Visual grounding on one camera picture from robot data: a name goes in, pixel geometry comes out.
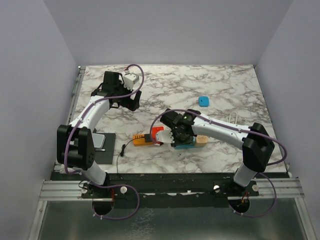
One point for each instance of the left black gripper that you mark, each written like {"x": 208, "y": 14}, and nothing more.
{"x": 130, "y": 103}

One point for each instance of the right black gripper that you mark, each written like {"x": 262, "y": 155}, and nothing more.
{"x": 189, "y": 139}

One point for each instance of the teal power strip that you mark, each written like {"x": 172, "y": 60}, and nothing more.
{"x": 185, "y": 146}

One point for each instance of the beige cube socket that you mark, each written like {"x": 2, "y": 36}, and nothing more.
{"x": 201, "y": 141}

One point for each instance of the red cube socket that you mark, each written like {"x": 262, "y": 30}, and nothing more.
{"x": 154, "y": 131}

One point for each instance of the black charger with cable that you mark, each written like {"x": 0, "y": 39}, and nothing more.
{"x": 121, "y": 154}

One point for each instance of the orange power strip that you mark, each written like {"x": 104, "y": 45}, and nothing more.
{"x": 142, "y": 140}

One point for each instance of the blue cube socket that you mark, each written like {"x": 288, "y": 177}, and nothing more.
{"x": 203, "y": 101}

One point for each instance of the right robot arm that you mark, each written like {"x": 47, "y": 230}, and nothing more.
{"x": 254, "y": 142}

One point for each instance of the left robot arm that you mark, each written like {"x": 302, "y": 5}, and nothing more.
{"x": 75, "y": 145}

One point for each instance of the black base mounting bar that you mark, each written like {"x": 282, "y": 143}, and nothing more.
{"x": 166, "y": 190}

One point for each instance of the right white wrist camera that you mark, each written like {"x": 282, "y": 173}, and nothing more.
{"x": 164, "y": 137}

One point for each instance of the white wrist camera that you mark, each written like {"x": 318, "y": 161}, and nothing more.
{"x": 164, "y": 137}
{"x": 130, "y": 79}

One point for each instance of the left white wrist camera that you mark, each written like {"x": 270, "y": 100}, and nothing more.
{"x": 130, "y": 79}

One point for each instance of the aluminium frame rail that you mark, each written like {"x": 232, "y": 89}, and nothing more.
{"x": 52, "y": 191}

